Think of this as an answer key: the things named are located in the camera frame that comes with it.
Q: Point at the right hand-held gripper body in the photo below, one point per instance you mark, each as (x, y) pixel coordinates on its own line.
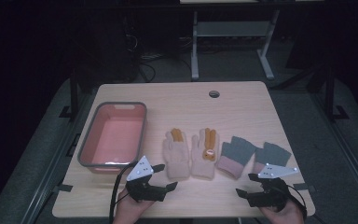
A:
(272, 189)

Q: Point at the grey and pink fingerless glove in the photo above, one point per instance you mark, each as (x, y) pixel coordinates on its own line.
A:
(275, 155)
(234, 154)

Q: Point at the beige glove with orange fingers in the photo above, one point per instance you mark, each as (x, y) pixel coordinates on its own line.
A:
(176, 155)

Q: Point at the beige glove with bear face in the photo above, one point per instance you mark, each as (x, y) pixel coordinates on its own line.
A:
(203, 165)

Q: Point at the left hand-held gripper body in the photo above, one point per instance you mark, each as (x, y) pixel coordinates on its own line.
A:
(141, 183)

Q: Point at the white metal desk frame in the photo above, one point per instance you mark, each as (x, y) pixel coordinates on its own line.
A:
(233, 29)

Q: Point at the pink basin with grey rim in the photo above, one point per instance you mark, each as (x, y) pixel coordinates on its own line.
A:
(115, 137)

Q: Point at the grey aluminium rail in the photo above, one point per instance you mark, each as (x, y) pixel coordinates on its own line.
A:
(348, 149)
(49, 174)

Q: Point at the black metal stand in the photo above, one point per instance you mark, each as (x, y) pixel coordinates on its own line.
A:
(73, 93)
(331, 93)

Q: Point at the person's left hand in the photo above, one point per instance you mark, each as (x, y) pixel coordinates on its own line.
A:
(130, 211)

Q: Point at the person's right hand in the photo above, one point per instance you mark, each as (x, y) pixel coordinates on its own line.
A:
(284, 216)

